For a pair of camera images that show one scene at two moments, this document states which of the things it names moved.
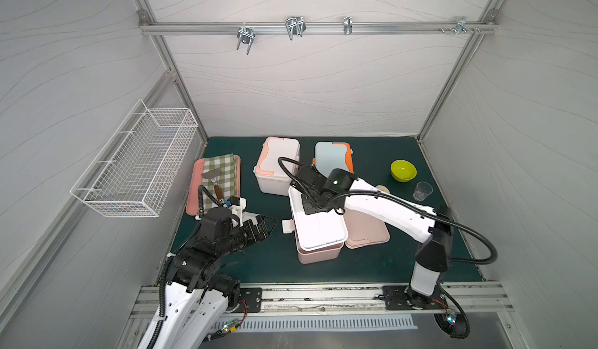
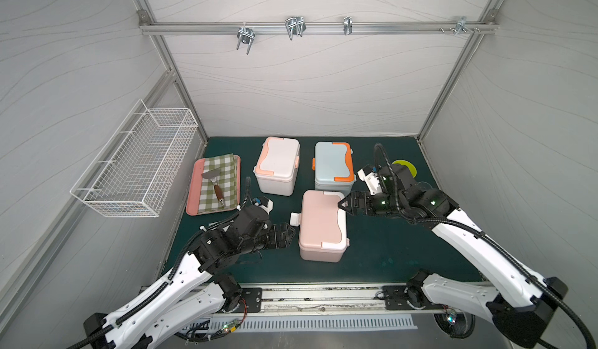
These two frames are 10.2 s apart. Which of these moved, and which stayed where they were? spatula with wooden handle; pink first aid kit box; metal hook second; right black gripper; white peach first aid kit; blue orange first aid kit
Moved: pink first aid kit box; right black gripper
Stayed: white peach first aid kit; blue orange first aid kit; metal hook second; spatula with wooden handle
